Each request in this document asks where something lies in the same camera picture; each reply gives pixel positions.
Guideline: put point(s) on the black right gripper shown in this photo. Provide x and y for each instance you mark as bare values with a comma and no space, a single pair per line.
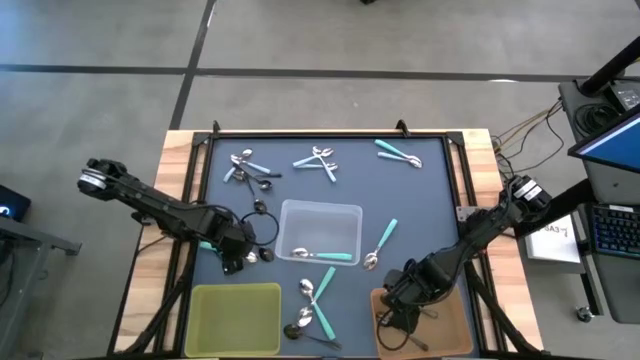
420,285

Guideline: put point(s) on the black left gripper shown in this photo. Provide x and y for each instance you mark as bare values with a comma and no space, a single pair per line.
232,237

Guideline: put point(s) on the black metal spoon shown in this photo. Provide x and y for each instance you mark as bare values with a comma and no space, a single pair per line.
420,343
272,175
292,331
259,205
266,254
430,314
265,185

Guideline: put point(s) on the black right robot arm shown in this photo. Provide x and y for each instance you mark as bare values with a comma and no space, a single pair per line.
475,232

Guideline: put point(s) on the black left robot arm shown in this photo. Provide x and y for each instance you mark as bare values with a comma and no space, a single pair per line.
150,202

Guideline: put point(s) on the orange plastic bin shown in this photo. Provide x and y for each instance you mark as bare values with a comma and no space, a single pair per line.
450,330

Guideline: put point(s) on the yellow-green plastic bin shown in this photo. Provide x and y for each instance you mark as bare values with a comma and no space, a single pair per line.
232,320

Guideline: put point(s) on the clear plastic bin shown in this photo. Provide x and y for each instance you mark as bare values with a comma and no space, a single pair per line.
320,220

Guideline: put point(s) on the blue-grey table mat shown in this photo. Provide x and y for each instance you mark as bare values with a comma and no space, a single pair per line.
400,200

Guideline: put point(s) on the metal mounting plate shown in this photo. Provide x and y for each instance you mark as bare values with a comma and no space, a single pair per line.
464,214

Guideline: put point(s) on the white paper sheet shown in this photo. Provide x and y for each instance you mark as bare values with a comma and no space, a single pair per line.
552,245

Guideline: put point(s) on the cart caster wheel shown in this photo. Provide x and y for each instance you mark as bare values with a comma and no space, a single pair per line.
584,315

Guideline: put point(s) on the grey metal stand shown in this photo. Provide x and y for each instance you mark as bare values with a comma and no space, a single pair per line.
45,240

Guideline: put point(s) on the black support beam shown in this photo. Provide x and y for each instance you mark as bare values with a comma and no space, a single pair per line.
560,205

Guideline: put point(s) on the grey equipment cart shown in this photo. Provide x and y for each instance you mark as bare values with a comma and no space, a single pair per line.
615,280

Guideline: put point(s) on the black device blue light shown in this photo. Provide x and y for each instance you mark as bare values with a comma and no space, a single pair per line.
15,205

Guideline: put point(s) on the black computer keyboard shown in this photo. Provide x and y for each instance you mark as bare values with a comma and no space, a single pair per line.
617,232

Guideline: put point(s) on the computer monitor blue screen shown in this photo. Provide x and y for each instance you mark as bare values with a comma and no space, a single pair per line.
615,147

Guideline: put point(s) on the black power adapter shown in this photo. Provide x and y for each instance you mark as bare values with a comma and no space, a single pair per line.
625,97

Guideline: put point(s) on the black monitor pole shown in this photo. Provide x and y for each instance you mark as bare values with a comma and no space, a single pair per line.
610,67

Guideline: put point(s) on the black frame clamp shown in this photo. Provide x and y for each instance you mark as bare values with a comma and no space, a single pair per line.
402,128
216,127

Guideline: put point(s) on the black aluminium table frame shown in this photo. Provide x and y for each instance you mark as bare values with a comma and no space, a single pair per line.
325,134

